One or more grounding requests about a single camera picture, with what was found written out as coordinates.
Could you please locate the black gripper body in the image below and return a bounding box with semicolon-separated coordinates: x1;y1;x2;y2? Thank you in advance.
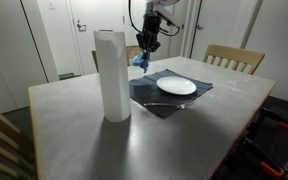
135;30;162;53

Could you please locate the blue towel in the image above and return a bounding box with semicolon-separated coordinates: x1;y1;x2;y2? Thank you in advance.
131;50;151;74

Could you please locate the white paper towel roll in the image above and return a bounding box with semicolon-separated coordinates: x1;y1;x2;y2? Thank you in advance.
93;29;133;124

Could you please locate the white round plate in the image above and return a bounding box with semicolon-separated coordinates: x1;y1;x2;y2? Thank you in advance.
155;75;198;97

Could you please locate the wooden slat-back chair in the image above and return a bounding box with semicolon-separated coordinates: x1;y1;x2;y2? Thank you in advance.
0;102;39;180
91;44;144;73
202;43;266;76

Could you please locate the dark blue placemat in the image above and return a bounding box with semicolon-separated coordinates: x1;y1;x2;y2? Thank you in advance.
128;68;214;120

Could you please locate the silver metal fork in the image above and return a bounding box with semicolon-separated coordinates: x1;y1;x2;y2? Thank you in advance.
142;100;195;111

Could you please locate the white door with deadbolt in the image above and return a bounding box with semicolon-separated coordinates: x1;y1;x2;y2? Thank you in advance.
66;0;128;76

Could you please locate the plain white door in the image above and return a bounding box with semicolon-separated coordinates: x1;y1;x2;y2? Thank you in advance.
187;0;249;64

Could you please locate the black clamp with orange grip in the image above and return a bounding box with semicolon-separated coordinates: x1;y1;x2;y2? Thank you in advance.
261;107;288;134
243;135;286;180

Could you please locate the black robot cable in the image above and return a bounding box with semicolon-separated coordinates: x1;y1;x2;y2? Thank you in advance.
127;0;183;38

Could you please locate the silver lever door handle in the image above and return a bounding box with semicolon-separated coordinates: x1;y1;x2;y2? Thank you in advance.
75;19;88;33

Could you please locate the white light switch plate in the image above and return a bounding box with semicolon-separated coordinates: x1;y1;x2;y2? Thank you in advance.
47;0;57;11

